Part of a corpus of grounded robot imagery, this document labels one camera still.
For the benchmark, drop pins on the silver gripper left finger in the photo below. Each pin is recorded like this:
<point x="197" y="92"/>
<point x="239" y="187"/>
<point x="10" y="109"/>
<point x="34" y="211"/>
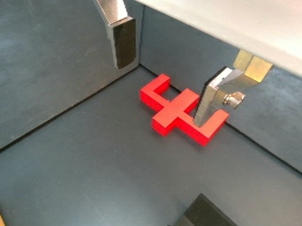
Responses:
<point x="121" y="28"/>

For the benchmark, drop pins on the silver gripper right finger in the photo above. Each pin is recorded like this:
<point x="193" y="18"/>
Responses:
<point x="223" y="90"/>

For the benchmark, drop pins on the red cross-shaped block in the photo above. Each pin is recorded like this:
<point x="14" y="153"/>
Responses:
<point x="173" y="112"/>

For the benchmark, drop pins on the black rectangular stand block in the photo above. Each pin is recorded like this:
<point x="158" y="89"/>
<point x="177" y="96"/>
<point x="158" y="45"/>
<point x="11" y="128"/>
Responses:
<point x="204" y="214"/>

